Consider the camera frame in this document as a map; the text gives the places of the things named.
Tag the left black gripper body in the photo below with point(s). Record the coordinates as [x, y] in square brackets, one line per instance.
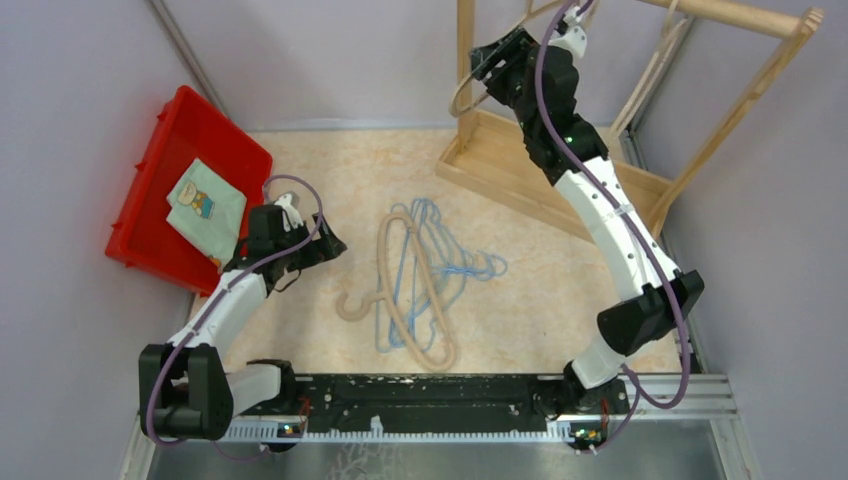
[293, 238]

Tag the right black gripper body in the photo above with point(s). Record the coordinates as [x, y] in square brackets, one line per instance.
[506, 89]

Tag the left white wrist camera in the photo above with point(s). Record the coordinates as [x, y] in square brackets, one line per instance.
[292, 219]

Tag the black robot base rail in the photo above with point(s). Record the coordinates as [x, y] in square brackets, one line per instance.
[450, 407]

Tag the blue wire hanger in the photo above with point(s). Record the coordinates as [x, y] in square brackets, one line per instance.
[487, 265]
[408, 290]

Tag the folded light green cloth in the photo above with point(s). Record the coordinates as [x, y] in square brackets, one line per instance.
[207, 211]

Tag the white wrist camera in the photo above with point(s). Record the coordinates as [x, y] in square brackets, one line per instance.
[569, 34]
[292, 219]

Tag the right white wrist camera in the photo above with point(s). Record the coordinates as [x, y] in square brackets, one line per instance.
[569, 34]

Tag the red plastic bin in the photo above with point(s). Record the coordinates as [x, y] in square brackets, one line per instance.
[188, 128]

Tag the wooden hanger rack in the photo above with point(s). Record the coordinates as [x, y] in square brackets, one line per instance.
[487, 155]

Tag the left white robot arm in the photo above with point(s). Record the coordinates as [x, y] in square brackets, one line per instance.
[184, 390]

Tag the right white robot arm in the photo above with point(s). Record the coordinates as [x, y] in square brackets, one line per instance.
[538, 83]

